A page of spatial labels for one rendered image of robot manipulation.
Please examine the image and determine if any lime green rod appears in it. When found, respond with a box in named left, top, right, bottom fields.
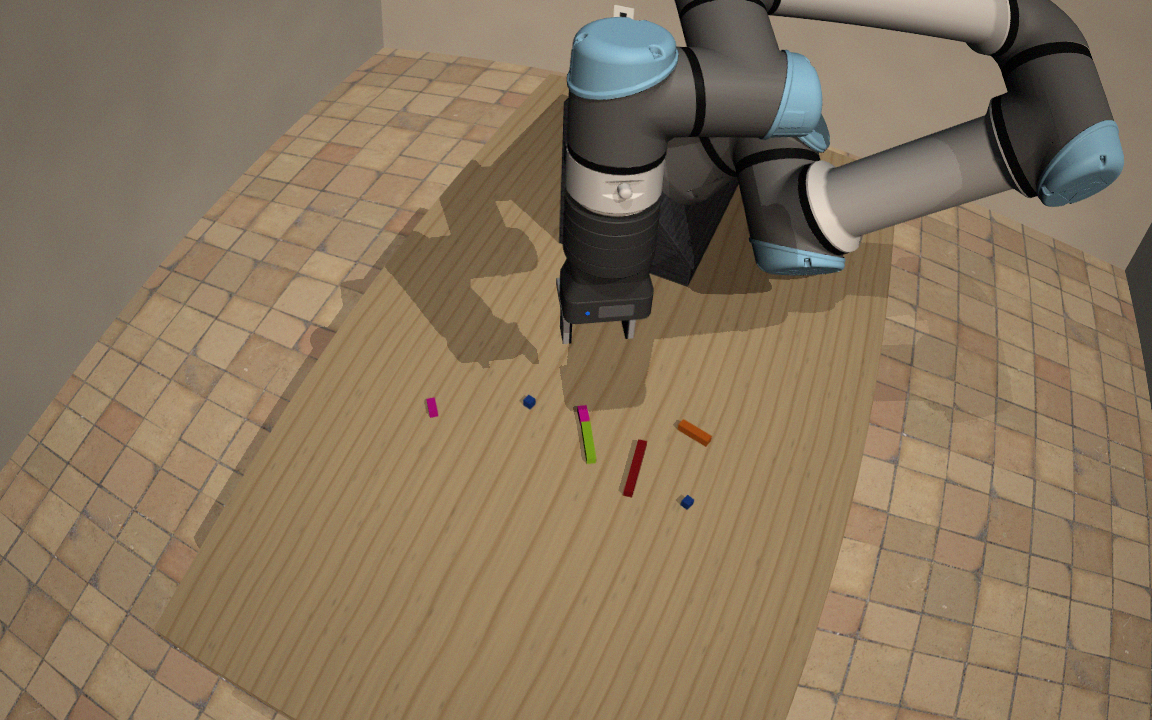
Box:
left=581, top=420, right=596, bottom=464

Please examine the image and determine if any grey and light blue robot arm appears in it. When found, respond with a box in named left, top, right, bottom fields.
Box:
left=567, top=0, right=1124, bottom=275

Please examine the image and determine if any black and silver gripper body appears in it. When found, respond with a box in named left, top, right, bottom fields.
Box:
left=559, top=137, right=665, bottom=324

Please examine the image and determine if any orange rod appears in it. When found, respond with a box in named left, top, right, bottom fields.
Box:
left=677, top=419, right=712, bottom=446

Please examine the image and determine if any dark red rod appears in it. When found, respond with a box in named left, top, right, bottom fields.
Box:
left=623, top=439, right=647, bottom=497

